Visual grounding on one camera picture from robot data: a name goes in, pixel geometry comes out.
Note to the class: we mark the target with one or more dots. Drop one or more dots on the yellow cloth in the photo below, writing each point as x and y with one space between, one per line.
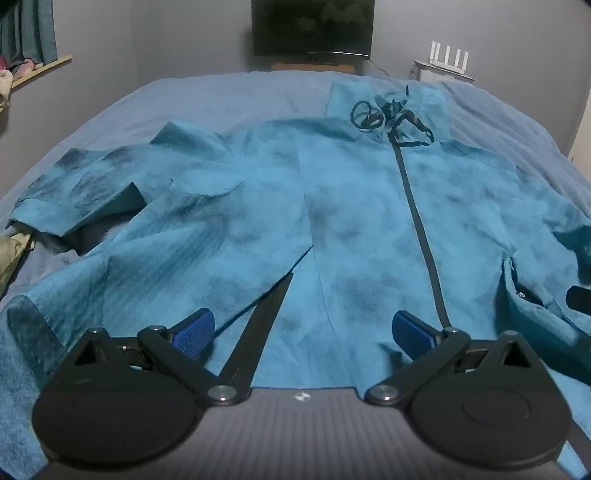
11 258

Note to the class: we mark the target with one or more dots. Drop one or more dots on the blue bed blanket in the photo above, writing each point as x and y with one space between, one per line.
258 94

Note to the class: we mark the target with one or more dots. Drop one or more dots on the teal curtain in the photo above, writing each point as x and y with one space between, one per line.
27 27

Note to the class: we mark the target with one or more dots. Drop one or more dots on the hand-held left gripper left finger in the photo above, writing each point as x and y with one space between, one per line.
194 331

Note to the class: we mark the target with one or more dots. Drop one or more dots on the white router with antennas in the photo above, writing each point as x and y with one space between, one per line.
451 55

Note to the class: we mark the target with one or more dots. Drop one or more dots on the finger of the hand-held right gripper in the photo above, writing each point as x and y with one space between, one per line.
579 301

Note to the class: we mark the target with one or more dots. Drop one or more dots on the white appliance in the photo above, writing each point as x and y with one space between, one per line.
438 74

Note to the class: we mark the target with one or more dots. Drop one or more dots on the wooden television stand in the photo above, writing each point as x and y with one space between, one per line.
314 66

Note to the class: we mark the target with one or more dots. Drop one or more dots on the wooden window sill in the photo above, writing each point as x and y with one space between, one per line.
44 67

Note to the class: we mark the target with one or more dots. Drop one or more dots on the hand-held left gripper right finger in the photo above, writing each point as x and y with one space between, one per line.
413 332

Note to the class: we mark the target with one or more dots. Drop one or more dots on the pink cloth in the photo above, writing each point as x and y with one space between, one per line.
21 67

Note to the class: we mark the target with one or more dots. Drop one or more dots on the blue zip jacket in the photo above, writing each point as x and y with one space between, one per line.
351 207

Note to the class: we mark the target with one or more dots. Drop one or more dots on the black television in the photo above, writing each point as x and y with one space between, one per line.
313 27

